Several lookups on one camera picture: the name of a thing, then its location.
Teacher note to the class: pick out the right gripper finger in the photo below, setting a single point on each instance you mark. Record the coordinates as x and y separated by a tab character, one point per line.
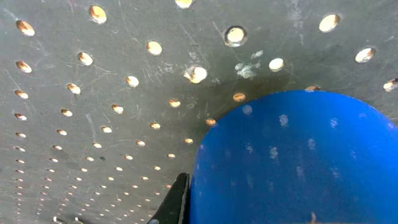
175	205

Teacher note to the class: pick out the roll of blue tape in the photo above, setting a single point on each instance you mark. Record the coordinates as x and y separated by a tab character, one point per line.
295	161

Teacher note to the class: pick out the black pegboard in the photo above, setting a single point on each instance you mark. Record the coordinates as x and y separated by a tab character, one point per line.
109	102

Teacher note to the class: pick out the metal hook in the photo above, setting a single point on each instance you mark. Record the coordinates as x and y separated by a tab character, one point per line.
58	219

